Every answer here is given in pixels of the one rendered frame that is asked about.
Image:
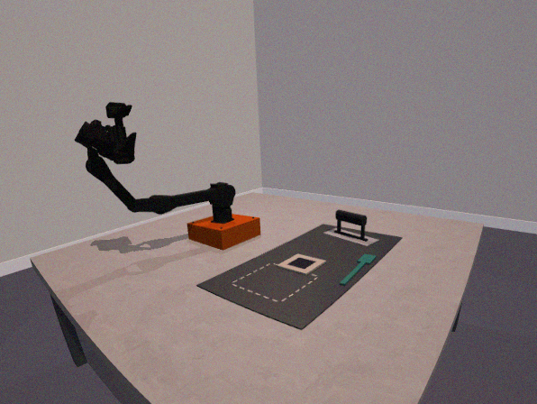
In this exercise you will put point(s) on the beige square tile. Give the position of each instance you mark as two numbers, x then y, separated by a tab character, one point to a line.
301	264

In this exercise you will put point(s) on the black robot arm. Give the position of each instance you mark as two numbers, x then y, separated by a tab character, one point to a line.
220	195

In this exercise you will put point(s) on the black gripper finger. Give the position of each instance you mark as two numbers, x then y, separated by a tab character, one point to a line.
120	110
127	146

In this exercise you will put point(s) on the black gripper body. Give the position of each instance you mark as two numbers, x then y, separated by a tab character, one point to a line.
117	134

